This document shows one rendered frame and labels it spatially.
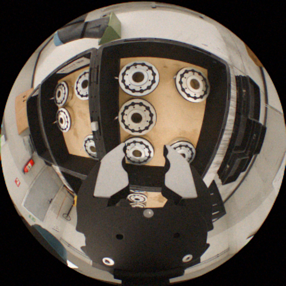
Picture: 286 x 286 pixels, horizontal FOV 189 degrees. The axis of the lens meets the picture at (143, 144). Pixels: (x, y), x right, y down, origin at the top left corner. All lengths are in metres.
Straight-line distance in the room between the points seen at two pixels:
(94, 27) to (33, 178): 3.37
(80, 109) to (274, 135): 3.09
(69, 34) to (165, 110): 0.51
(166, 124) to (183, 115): 0.06
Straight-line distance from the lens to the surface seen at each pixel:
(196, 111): 0.31
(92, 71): 0.23
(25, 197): 3.43
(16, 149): 3.19
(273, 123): 2.91
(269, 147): 2.93
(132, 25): 0.59
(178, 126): 0.31
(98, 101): 0.21
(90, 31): 0.49
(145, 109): 0.25
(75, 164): 0.45
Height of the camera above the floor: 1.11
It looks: 60 degrees down
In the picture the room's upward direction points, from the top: 169 degrees counter-clockwise
